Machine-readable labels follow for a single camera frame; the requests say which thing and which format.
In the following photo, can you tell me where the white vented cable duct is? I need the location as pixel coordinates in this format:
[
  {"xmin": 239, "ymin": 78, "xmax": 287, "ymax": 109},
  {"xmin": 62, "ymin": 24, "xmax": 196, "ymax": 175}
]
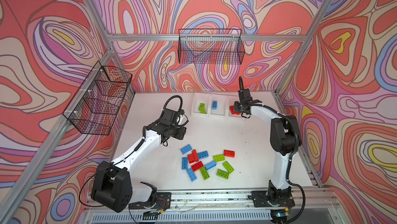
[{"xmin": 88, "ymin": 210, "xmax": 273, "ymax": 224}]

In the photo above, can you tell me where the green lego right diagonal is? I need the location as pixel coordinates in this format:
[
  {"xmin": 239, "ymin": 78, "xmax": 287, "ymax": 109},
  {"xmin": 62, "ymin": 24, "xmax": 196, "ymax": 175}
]
[{"xmin": 222, "ymin": 161, "xmax": 234, "ymax": 174}]

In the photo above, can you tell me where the left black wire basket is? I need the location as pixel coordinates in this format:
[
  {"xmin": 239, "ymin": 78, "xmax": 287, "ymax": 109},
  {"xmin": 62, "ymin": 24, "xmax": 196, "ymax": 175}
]
[{"xmin": 63, "ymin": 62, "xmax": 132, "ymax": 136}]

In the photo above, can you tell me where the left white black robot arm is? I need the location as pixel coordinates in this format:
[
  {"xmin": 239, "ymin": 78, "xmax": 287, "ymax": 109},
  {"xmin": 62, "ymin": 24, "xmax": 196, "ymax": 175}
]
[{"xmin": 91, "ymin": 95, "xmax": 189, "ymax": 213}]

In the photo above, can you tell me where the left white plastic bin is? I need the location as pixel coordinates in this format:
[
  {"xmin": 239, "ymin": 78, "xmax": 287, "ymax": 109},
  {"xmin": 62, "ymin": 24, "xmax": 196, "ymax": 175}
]
[{"xmin": 191, "ymin": 93, "xmax": 212, "ymax": 117}]

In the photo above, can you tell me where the back black wire basket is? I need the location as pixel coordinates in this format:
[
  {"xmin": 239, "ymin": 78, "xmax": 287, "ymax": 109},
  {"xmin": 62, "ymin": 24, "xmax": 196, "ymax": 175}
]
[{"xmin": 177, "ymin": 28, "xmax": 246, "ymax": 65}]

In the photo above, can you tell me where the middle white plastic bin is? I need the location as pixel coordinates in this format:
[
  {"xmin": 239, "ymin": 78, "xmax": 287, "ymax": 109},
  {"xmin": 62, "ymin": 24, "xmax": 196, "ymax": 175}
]
[{"xmin": 209, "ymin": 94, "xmax": 227, "ymax": 119}]

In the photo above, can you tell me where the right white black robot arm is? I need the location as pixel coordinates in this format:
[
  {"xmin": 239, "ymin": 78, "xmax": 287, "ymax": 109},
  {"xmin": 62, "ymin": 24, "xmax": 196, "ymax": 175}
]
[{"xmin": 234, "ymin": 88, "xmax": 301, "ymax": 207}]

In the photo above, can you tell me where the black wire basket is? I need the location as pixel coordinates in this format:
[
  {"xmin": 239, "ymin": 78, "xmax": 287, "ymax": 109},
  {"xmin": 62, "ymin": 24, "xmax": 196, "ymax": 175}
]
[
  {"xmin": 63, "ymin": 62, "xmax": 132, "ymax": 136},
  {"xmin": 177, "ymin": 28, "xmax": 246, "ymax": 65}
]

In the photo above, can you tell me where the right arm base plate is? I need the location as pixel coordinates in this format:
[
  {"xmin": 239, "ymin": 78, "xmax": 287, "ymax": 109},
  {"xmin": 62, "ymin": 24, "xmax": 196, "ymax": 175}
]
[{"xmin": 248, "ymin": 190, "xmax": 295, "ymax": 208}]

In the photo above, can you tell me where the white plastic bin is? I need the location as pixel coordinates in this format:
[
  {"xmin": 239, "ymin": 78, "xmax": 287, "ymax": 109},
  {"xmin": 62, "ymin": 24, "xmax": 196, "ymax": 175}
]
[
  {"xmin": 191, "ymin": 93, "xmax": 212, "ymax": 117},
  {"xmin": 209, "ymin": 94, "xmax": 227, "ymax": 119},
  {"xmin": 226, "ymin": 96, "xmax": 246, "ymax": 121}
]

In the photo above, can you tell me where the aluminium front rail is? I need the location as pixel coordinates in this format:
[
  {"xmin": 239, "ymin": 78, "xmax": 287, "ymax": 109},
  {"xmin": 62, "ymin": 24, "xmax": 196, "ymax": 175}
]
[{"xmin": 168, "ymin": 187, "xmax": 340, "ymax": 211}]

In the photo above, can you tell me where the green lego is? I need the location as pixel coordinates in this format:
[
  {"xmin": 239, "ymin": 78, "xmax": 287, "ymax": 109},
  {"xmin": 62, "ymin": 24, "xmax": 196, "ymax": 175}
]
[
  {"xmin": 199, "ymin": 103, "xmax": 206, "ymax": 113},
  {"xmin": 200, "ymin": 167, "xmax": 210, "ymax": 180},
  {"xmin": 213, "ymin": 154, "xmax": 225, "ymax": 162},
  {"xmin": 199, "ymin": 107, "xmax": 207, "ymax": 114},
  {"xmin": 216, "ymin": 169, "xmax": 230, "ymax": 180}
]

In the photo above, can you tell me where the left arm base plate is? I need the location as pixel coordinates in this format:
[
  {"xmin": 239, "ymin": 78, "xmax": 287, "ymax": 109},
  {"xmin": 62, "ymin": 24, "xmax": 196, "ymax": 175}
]
[{"xmin": 128, "ymin": 192, "xmax": 172, "ymax": 211}]

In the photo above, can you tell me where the right white plastic bin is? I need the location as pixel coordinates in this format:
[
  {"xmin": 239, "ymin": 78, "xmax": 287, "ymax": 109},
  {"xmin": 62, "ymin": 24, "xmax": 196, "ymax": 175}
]
[{"xmin": 226, "ymin": 96, "xmax": 246, "ymax": 121}]

